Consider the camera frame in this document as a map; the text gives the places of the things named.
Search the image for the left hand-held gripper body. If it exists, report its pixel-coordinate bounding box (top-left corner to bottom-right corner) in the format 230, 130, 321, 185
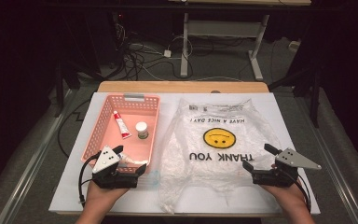
91, 145, 138, 190

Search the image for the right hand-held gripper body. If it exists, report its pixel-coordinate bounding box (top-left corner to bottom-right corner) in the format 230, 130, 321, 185
251, 147, 323, 189

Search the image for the white squeezed tube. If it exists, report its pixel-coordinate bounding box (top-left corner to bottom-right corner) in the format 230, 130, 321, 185
117, 152, 149, 166

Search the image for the pink perforated plastic basket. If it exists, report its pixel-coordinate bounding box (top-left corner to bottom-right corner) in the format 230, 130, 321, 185
80, 92, 161, 175

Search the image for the red and white tube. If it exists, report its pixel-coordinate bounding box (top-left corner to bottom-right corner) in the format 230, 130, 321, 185
112, 110, 132, 140

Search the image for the clear smiley-face plastic bag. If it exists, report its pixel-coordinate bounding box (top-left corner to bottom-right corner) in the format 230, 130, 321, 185
158, 97, 282, 215

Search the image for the person's left hand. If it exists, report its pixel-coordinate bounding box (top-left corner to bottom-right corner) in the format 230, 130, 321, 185
83, 180, 131, 215

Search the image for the person's right hand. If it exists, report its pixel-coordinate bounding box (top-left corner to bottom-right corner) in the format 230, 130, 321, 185
258, 180, 310, 215

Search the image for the clear plastic packet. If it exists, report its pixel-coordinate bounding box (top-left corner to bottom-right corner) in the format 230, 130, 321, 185
143, 169, 162, 189

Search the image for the small white-capped jar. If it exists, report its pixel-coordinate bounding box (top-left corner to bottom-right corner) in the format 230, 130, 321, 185
135, 120, 150, 140

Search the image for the white board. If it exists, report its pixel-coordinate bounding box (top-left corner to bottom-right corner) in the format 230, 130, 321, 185
48, 91, 322, 217

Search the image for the dark stand leg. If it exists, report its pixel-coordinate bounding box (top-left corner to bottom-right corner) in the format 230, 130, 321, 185
53, 59, 82, 119
268, 62, 322, 129

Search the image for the wooden table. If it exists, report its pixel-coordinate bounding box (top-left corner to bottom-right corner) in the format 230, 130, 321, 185
55, 80, 293, 218

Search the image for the white power strip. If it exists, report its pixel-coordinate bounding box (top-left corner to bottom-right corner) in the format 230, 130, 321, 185
288, 40, 302, 52

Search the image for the left hand-held gripper cable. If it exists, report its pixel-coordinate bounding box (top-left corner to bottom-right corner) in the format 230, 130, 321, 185
77, 150, 103, 205

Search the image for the hand-held gripper cable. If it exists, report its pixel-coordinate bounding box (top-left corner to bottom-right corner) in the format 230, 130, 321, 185
77, 150, 103, 205
287, 169, 312, 215

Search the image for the right hand-held gripper cable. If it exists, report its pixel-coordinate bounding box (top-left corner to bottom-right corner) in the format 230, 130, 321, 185
287, 169, 312, 215

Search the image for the metal floor rail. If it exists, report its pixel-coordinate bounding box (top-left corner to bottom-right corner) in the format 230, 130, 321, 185
294, 95, 358, 224
0, 89, 76, 224

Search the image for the black floor cable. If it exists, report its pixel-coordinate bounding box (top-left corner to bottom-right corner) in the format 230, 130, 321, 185
57, 98, 91, 159

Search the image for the tangle of floor cables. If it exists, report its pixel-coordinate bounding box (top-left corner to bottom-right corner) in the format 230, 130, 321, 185
115, 27, 197, 82

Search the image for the white desk frame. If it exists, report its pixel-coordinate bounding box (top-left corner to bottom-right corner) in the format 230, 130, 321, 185
167, 0, 312, 82

